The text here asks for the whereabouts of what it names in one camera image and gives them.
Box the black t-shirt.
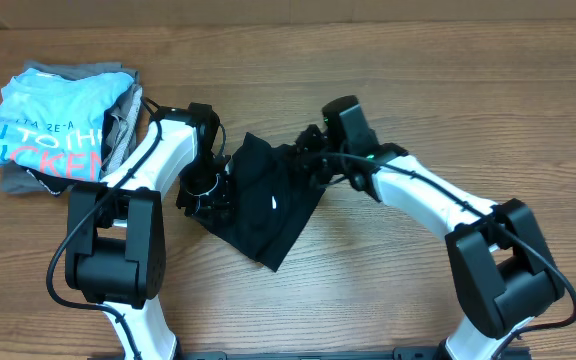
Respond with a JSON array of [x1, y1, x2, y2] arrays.
[[190, 133, 325, 271]]

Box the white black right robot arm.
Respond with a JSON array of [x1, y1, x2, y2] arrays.
[[295, 96, 572, 359]]

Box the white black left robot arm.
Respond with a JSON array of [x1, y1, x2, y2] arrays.
[[55, 100, 228, 359]]

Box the grey striped folded garment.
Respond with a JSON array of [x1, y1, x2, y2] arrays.
[[100, 84, 143, 177]]

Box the black folded garment in stack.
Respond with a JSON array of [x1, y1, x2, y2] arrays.
[[25, 168, 77, 197]]

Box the light blue printed t-shirt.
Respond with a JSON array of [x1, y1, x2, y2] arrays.
[[0, 68, 134, 182]]

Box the dark grey folded garment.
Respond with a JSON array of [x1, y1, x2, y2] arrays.
[[0, 60, 142, 195]]

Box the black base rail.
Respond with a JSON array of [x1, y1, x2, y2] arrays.
[[172, 346, 450, 360]]

